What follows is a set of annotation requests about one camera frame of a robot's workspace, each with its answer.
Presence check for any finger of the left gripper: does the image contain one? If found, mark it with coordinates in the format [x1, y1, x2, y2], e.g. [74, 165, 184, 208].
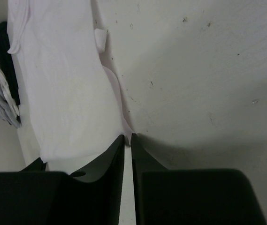
[20, 158, 46, 172]

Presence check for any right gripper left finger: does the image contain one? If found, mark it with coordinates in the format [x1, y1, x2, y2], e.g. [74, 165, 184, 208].
[0, 135, 125, 225]

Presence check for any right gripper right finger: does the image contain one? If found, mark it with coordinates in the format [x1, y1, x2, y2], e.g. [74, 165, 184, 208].
[131, 134, 267, 225]

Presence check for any white tank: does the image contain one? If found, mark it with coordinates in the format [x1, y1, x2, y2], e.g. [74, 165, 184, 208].
[0, 68, 20, 118]
[8, 0, 132, 162]

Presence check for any folded white tank top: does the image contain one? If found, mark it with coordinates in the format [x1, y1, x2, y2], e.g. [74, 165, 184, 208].
[0, 68, 20, 118]

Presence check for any folded black tank top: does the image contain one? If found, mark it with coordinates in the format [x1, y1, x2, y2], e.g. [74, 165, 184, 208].
[0, 21, 20, 105]

